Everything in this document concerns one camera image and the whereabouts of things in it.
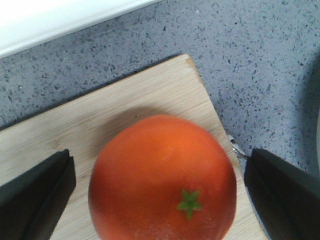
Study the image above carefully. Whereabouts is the orange mandarin fruit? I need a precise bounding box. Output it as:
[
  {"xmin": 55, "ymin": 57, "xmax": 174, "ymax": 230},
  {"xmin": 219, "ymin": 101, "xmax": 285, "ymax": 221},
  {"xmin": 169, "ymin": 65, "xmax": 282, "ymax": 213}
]
[{"xmin": 88, "ymin": 115, "xmax": 237, "ymax": 240}]

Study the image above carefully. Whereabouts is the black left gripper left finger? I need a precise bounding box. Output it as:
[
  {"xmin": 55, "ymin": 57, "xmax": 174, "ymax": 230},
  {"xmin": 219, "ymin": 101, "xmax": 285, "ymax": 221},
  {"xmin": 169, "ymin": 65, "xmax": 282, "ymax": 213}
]
[{"xmin": 0, "ymin": 149, "xmax": 76, "ymax": 240}]

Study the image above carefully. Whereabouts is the wooden cutting board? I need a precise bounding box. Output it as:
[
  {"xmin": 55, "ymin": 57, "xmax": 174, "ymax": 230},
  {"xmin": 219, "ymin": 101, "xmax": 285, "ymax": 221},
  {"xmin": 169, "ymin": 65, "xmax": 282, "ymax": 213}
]
[{"xmin": 0, "ymin": 54, "xmax": 266, "ymax": 240}]

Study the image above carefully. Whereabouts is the white rectangular tray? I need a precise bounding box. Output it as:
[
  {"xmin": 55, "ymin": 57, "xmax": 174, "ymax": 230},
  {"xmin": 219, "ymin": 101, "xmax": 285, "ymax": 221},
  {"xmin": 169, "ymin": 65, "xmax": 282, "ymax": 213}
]
[{"xmin": 0, "ymin": 0, "xmax": 154, "ymax": 58}]

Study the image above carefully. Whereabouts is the beige round plate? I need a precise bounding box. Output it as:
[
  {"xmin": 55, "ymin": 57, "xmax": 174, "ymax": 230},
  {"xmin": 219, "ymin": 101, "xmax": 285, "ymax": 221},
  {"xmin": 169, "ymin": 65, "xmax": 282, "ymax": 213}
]
[{"xmin": 309, "ymin": 52, "xmax": 320, "ymax": 176}]

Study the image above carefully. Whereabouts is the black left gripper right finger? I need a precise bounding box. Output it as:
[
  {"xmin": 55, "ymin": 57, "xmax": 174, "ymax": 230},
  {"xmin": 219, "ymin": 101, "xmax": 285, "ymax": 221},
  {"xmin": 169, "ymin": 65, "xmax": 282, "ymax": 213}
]
[{"xmin": 244, "ymin": 149, "xmax": 320, "ymax": 240}]

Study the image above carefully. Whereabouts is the metal cutting board handle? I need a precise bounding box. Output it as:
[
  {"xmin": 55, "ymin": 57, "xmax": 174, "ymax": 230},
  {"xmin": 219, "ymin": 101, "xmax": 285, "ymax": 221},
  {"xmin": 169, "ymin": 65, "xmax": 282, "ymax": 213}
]
[{"xmin": 227, "ymin": 134, "xmax": 249, "ymax": 161}]

